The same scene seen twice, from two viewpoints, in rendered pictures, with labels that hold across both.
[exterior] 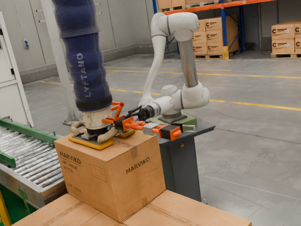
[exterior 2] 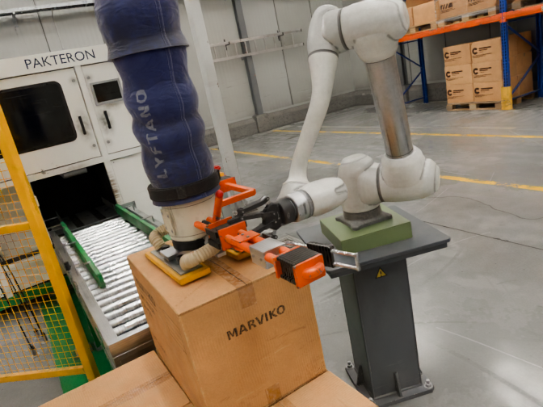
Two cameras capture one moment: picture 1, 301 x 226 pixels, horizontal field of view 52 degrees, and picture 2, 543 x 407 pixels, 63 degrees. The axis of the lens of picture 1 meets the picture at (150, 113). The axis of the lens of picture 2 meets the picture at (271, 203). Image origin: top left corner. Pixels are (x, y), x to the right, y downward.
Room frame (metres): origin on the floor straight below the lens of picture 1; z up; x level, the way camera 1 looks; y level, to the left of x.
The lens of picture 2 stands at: (0.58, -0.28, 1.49)
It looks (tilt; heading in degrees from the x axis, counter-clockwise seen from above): 16 degrees down; 15
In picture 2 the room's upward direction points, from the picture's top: 12 degrees counter-clockwise
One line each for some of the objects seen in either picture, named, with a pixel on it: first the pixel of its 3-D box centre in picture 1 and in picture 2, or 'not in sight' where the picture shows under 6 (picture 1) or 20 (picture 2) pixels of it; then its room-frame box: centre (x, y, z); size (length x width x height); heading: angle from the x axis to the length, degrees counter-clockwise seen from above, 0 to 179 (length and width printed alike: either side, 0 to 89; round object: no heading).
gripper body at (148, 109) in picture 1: (144, 114); (276, 215); (1.79, 0.04, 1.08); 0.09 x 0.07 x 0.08; 134
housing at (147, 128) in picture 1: (151, 128); (268, 253); (1.53, 0.01, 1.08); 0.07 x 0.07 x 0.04; 44
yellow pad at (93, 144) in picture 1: (89, 138); (174, 258); (1.80, 0.40, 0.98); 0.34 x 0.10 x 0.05; 44
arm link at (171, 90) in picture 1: (170, 98); (359, 181); (2.38, -0.18, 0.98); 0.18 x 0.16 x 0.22; 75
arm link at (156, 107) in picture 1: (152, 110); (296, 207); (1.84, -0.01, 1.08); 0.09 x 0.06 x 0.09; 44
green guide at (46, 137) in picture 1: (27, 128); (147, 223); (3.42, 1.45, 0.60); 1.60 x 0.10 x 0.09; 44
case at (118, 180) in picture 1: (109, 165); (219, 308); (1.86, 0.33, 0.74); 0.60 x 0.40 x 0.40; 42
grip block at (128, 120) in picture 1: (123, 122); (227, 232); (1.69, 0.16, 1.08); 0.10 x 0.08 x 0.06; 134
